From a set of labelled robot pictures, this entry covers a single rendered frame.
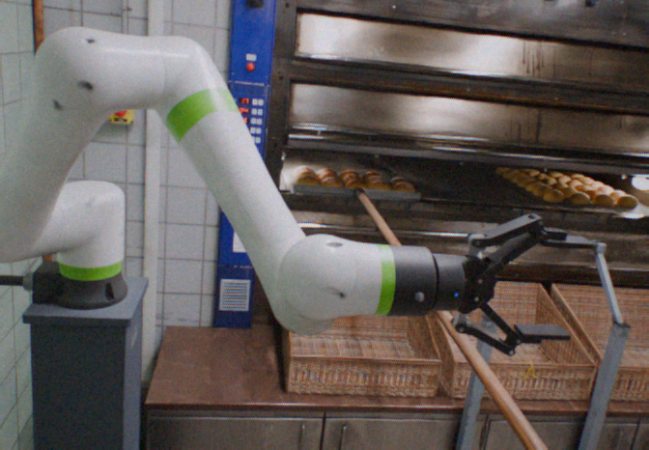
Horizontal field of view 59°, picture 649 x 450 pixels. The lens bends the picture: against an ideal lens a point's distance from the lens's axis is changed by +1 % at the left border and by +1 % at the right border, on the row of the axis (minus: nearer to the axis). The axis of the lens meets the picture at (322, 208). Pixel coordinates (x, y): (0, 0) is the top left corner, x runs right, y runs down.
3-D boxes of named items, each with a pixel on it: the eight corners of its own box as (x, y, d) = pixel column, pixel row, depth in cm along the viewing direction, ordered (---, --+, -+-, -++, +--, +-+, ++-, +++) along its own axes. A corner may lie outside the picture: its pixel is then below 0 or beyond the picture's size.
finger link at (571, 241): (532, 239, 77) (534, 233, 77) (580, 241, 78) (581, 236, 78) (544, 246, 74) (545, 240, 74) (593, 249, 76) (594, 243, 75)
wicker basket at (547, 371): (409, 332, 253) (419, 275, 246) (527, 337, 262) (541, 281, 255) (448, 400, 207) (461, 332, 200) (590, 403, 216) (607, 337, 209)
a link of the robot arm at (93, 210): (32, 269, 118) (29, 181, 113) (101, 252, 131) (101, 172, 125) (66, 290, 111) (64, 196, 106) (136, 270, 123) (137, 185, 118)
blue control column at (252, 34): (223, 271, 439) (241, -27, 379) (244, 272, 441) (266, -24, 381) (206, 442, 256) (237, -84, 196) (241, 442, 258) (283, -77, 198)
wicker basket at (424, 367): (279, 326, 246) (285, 267, 238) (405, 332, 253) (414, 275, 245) (284, 395, 199) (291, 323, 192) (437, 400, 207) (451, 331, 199)
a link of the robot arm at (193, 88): (111, 69, 95) (142, 14, 87) (174, 71, 104) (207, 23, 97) (160, 158, 90) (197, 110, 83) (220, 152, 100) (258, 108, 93)
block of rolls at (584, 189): (493, 172, 319) (494, 162, 317) (572, 179, 326) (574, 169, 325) (547, 203, 261) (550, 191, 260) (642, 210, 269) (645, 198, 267)
